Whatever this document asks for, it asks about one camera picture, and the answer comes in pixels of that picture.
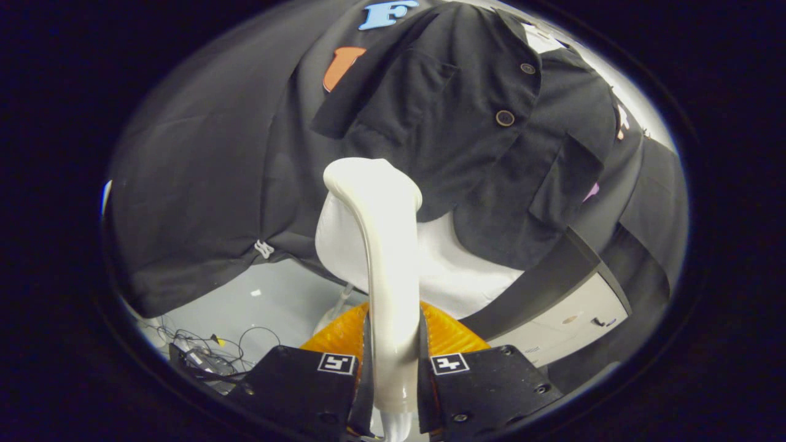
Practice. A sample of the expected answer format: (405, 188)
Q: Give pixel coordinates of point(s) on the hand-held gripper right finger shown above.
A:
(485, 393)

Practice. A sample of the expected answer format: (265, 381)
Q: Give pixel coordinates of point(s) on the black jacket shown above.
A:
(442, 123)

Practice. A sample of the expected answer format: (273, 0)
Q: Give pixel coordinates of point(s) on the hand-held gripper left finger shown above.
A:
(307, 393)

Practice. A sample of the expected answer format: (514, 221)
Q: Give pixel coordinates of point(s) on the grey cabinet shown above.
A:
(552, 319)

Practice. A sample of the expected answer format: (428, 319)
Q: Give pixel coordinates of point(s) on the black backdrop cloth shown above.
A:
(196, 184)

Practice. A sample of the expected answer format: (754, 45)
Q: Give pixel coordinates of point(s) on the white mannequin torso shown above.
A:
(454, 270)

